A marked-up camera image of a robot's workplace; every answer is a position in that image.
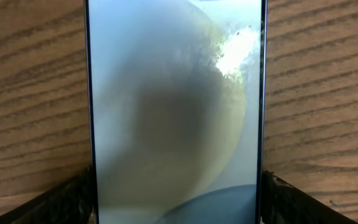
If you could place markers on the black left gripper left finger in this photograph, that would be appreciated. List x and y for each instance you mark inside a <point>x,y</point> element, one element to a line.
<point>69,202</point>

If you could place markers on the blue samsung galaxy phone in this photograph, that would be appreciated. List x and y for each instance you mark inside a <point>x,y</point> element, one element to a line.
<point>176,109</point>

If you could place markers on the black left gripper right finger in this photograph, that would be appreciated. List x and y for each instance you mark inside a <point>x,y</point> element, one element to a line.
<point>282,203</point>

